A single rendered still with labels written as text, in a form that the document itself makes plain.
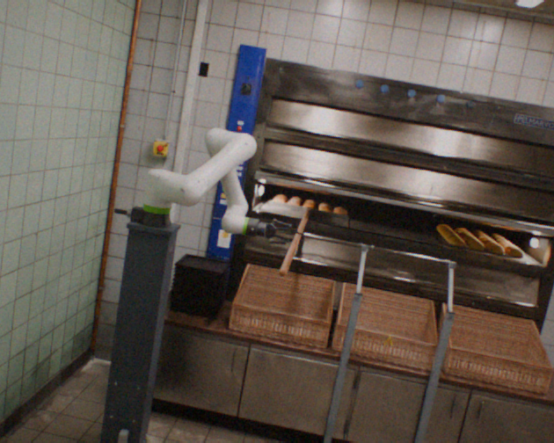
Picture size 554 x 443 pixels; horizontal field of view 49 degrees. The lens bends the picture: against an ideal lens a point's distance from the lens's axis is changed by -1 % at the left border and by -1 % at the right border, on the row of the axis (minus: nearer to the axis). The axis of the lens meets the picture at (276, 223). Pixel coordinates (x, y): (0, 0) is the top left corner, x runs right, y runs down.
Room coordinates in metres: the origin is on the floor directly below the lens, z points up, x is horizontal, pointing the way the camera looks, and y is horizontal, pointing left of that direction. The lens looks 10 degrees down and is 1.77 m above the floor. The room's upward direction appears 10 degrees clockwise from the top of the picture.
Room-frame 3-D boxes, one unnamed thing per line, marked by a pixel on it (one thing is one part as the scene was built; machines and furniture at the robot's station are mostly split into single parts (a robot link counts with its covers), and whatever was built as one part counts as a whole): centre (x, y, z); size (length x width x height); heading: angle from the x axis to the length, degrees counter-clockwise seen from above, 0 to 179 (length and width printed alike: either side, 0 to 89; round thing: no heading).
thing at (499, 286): (3.64, -0.73, 1.02); 1.79 x 0.11 x 0.19; 85
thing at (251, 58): (4.66, 0.24, 1.07); 1.93 x 0.16 x 2.15; 175
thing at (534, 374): (3.33, -1.33, 0.72); 0.56 x 0.49 x 0.28; 85
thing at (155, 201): (2.70, 0.53, 1.36); 0.16 x 0.13 x 0.19; 58
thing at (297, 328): (3.43, -0.13, 0.72); 0.56 x 0.49 x 0.28; 86
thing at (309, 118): (3.64, -0.73, 1.80); 1.79 x 0.11 x 0.19; 85
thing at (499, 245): (4.04, -1.35, 1.21); 0.61 x 0.48 x 0.06; 175
